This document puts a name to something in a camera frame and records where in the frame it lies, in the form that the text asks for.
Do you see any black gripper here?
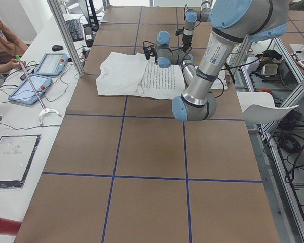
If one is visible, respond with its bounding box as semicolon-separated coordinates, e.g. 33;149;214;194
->
176;28;194;48
143;42;157;60

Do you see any white long-sleeve printed shirt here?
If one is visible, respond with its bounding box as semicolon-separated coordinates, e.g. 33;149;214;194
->
96;52;185;100

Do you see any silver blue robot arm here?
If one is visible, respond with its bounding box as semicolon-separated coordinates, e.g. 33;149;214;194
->
175;0;213;52
143;0;289;122

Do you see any black keyboard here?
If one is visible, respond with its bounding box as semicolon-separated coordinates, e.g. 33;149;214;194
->
65;19;84;42

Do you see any black computer mouse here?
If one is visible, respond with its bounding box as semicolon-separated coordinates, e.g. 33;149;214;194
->
52;45;64;52

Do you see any upper blue teach pendant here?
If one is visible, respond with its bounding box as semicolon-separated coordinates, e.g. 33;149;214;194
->
34;53;68;76

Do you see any blue teach pendant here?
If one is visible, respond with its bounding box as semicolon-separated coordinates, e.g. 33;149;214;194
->
34;53;68;76
8;74;52;105

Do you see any white plastic chair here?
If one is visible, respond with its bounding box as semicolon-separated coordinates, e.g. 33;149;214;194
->
237;91;299;124

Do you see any pink reacher grabber stick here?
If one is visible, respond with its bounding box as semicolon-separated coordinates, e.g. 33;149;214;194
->
16;55;62;126

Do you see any lower blue teach pendant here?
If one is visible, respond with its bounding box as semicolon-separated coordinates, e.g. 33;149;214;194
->
8;74;52;105

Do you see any person in brown shirt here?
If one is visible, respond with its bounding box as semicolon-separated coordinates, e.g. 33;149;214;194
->
0;20;28;74

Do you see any black framed plastic sheet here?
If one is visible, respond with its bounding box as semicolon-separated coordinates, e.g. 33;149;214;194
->
0;134;41;189

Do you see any red cylinder object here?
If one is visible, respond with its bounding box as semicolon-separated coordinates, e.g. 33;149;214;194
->
0;217;22;236

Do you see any grey aluminium frame post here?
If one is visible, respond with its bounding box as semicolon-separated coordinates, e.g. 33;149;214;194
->
47;0;84;77

